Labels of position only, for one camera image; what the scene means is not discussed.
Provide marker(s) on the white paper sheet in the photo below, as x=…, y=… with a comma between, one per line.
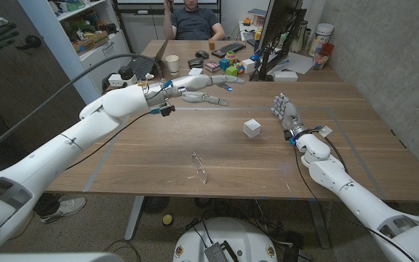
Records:
x=298, y=62

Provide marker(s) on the white round canister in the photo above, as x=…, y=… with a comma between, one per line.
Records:
x=320, y=36

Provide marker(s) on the white flat device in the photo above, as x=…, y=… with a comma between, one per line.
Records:
x=285, y=76

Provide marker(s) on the white power strip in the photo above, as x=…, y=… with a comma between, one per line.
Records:
x=116, y=81

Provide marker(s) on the yellow ball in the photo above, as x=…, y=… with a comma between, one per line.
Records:
x=167, y=220

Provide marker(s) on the blue toy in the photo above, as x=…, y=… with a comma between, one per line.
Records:
x=255, y=57

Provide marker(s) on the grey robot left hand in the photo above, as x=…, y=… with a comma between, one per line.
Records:
x=191, y=83

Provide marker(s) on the white robot torso base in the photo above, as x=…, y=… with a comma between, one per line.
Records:
x=246, y=236

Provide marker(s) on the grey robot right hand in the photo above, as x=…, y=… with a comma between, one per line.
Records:
x=290, y=114

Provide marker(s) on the black computer mouse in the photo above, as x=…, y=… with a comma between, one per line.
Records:
x=202, y=54

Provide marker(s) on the grey table leg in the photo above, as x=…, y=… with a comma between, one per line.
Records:
x=134, y=218
x=319, y=223

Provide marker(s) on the colourful puzzle cube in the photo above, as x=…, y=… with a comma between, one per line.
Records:
x=239, y=68

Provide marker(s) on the white wrist tag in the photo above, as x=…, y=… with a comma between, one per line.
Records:
x=325, y=131

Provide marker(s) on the black keyboard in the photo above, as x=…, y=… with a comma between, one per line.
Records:
x=227, y=49

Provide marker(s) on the blue toy cube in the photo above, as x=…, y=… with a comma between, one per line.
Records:
x=224, y=64

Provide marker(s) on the black monitor stand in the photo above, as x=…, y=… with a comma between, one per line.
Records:
x=267, y=63

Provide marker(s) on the pink card box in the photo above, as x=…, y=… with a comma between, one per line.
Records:
x=212, y=66

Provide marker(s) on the cardboard box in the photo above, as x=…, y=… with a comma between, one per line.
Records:
x=91, y=41

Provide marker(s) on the white shelf cabinet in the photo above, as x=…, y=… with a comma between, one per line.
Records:
x=96, y=43

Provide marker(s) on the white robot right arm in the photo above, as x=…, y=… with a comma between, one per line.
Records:
x=340, y=182

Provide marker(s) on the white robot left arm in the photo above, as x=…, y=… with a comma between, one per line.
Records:
x=67, y=142

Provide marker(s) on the black floor fan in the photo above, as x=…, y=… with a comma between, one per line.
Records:
x=155, y=204

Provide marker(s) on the white cube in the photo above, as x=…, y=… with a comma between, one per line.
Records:
x=252, y=128

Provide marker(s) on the grey finned module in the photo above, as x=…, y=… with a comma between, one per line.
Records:
x=215, y=253

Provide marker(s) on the green toy cube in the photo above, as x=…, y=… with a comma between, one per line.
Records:
x=231, y=71

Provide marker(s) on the black laptop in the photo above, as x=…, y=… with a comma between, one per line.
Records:
x=142, y=67

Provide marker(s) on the black case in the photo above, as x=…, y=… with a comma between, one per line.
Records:
x=195, y=62

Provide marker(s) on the orange wooden block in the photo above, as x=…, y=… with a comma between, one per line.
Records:
x=211, y=44

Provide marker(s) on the small white flat box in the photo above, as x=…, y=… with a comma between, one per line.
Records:
x=195, y=71

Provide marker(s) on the white paper cup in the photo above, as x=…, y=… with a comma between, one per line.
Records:
x=172, y=64

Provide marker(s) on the black computer monitor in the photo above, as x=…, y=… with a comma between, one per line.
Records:
x=276, y=22

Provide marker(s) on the white toy block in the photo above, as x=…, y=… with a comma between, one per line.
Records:
x=248, y=66

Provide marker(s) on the clear transparent glasses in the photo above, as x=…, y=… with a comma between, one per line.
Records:
x=199, y=167

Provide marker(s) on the seated person in dark shirt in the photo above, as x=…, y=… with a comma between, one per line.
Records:
x=195, y=23

